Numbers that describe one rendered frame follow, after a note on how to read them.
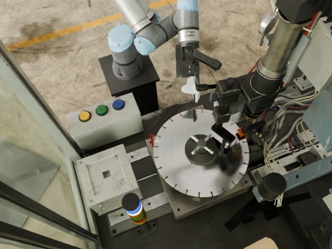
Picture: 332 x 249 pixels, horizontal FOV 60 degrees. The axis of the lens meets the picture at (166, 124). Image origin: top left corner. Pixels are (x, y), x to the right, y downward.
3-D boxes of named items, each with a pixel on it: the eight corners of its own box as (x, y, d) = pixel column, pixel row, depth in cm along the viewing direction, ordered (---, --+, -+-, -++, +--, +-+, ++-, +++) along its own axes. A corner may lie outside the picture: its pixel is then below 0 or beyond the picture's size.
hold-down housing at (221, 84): (214, 127, 90) (223, 89, 72) (210, 114, 92) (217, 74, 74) (231, 123, 90) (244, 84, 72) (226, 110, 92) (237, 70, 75)
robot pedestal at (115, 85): (109, 122, 216) (80, 52, 151) (159, 104, 222) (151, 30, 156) (125, 168, 198) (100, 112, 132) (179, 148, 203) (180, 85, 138)
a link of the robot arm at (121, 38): (106, 54, 136) (100, 32, 124) (129, 39, 140) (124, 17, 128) (122, 68, 132) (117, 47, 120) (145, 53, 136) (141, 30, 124)
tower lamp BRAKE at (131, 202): (126, 216, 72) (124, 214, 69) (121, 199, 74) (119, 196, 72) (143, 209, 73) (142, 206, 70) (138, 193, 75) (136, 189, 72)
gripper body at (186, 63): (176, 79, 108) (175, 46, 107) (199, 78, 108) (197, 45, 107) (177, 77, 100) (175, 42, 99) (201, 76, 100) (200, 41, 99)
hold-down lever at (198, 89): (203, 106, 79) (204, 101, 77) (193, 90, 82) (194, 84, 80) (228, 97, 80) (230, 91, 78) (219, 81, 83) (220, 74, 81)
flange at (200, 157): (192, 130, 103) (192, 127, 101) (221, 143, 100) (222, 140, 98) (179, 156, 99) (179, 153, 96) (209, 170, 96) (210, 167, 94)
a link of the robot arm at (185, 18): (190, 5, 108) (202, -3, 100) (191, 34, 109) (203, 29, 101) (171, 3, 104) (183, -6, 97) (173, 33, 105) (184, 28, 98)
